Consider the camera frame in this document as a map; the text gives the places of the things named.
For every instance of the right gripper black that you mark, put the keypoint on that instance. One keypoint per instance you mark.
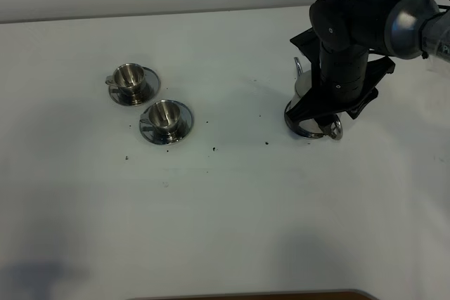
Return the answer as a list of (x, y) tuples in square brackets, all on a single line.
[(341, 81)]

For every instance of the stainless steel teapot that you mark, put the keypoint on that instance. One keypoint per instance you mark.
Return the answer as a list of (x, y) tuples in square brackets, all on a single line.
[(332, 127)]

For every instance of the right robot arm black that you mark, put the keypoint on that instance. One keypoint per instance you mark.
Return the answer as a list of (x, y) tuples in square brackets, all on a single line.
[(351, 44)]

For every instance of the teapot steel saucer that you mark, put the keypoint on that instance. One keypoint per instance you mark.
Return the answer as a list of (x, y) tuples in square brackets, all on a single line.
[(306, 129)]

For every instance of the near steel teacup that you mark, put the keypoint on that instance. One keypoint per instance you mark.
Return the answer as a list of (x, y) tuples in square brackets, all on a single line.
[(163, 117)]

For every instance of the steel teacup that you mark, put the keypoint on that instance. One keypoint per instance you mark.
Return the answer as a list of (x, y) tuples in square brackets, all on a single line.
[(128, 78), (163, 117)]

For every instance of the far steel saucer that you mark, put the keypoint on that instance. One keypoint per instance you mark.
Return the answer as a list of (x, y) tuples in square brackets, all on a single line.
[(148, 93)]

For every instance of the far steel teacup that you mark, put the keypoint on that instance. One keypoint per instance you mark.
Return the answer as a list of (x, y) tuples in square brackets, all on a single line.
[(128, 78)]

